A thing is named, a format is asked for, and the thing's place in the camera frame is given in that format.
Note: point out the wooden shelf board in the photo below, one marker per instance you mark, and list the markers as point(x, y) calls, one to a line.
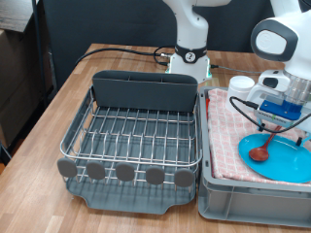
point(13, 13)

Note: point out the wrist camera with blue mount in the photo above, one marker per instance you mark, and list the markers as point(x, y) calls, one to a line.
point(278, 110)

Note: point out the white mug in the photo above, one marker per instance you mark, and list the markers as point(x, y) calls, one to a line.
point(239, 85)

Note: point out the black metal post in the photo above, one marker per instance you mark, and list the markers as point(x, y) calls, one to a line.
point(39, 48)

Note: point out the dark grey cutlery holder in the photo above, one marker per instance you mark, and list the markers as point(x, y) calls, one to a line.
point(145, 93)

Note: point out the dark red wooden spoon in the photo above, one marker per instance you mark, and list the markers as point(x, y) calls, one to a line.
point(259, 154)

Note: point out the pink checkered cloth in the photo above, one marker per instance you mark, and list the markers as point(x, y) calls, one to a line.
point(226, 136)

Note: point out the cardboard box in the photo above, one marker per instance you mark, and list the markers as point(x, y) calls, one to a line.
point(19, 81)

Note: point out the blue plastic plate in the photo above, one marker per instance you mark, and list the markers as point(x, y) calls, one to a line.
point(285, 165)

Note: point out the grey plastic crate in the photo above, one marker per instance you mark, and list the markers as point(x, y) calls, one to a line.
point(252, 204)

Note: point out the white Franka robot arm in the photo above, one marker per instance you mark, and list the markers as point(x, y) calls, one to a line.
point(191, 32)

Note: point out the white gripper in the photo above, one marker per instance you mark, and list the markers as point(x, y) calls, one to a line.
point(259, 93)

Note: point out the grey drain tray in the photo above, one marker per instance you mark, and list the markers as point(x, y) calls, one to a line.
point(129, 200)

